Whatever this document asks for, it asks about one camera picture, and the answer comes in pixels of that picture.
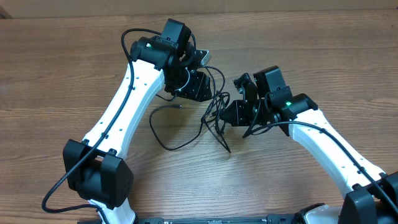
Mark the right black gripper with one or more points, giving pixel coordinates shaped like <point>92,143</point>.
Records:
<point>237,108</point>

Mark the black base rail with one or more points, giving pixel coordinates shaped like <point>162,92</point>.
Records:
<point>217,221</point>

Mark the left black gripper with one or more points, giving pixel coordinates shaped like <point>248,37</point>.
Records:
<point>198,91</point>

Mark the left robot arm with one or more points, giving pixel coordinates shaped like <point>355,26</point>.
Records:
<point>96,166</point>

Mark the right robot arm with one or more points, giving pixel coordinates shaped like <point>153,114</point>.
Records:
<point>369,194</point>

